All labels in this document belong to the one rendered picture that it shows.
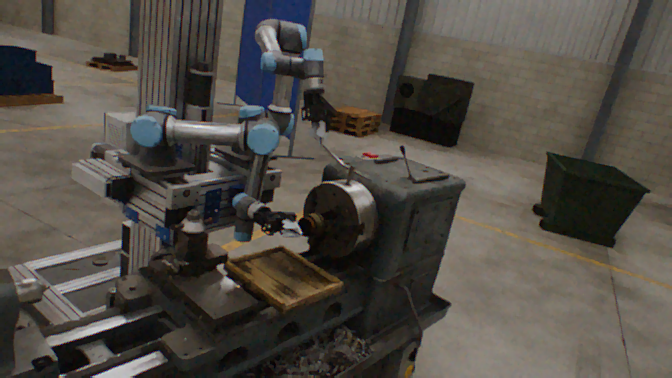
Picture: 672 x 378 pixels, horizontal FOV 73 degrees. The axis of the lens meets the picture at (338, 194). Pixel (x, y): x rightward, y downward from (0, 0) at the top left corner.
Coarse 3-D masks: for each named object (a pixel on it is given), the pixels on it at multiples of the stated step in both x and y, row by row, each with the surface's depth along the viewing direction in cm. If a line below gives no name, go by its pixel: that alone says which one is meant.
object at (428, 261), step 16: (432, 256) 223; (400, 272) 200; (416, 272) 215; (432, 272) 228; (368, 288) 195; (384, 288) 196; (416, 288) 220; (368, 304) 196; (384, 304) 202; (400, 304) 214; (416, 304) 229; (352, 320) 203; (368, 320) 198; (384, 320) 207; (400, 320) 219; (368, 336) 201; (368, 368) 219
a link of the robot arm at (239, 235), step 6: (240, 222) 183; (246, 222) 183; (252, 222) 185; (240, 228) 184; (246, 228) 184; (252, 228) 186; (234, 234) 187; (240, 234) 185; (246, 234) 185; (252, 234) 187; (240, 240) 185; (246, 240) 186
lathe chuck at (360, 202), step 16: (336, 192) 180; (352, 192) 178; (304, 208) 193; (336, 208) 181; (352, 208) 176; (368, 208) 179; (368, 224) 178; (336, 240) 183; (352, 240) 178; (368, 240) 182; (336, 256) 184
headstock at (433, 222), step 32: (352, 160) 214; (384, 192) 185; (416, 192) 187; (448, 192) 208; (384, 224) 186; (416, 224) 197; (448, 224) 225; (352, 256) 199; (384, 256) 188; (416, 256) 210
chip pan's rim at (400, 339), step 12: (432, 300) 244; (444, 300) 240; (444, 312) 235; (432, 324) 229; (384, 336) 208; (396, 336) 200; (408, 336) 210; (384, 348) 195; (360, 360) 180; (372, 360) 190; (348, 372) 177
